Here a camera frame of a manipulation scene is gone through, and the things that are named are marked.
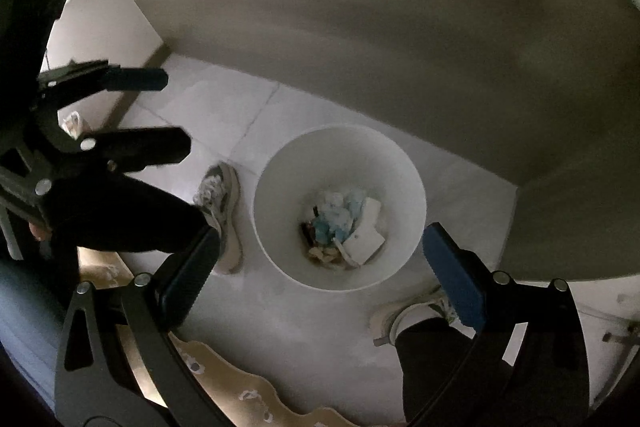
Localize white round trash bin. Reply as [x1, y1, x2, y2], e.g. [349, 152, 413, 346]
[253, 124, 427, 293]

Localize grey left sneaker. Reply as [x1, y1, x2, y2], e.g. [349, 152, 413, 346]
[193, 162, 243, 275]

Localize grey right sneaker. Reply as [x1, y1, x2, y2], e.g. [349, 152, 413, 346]
[369, 287, 458, 347]

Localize grey sneaker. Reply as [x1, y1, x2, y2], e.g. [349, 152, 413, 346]
[193, 162, 243, 275]
[369, 287, 458, 347]

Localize person's left hand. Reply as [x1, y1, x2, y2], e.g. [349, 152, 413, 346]
[28, 222, 51, 242]

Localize light blue face mask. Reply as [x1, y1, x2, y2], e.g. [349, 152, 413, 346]
[311, 188, 367, 246]

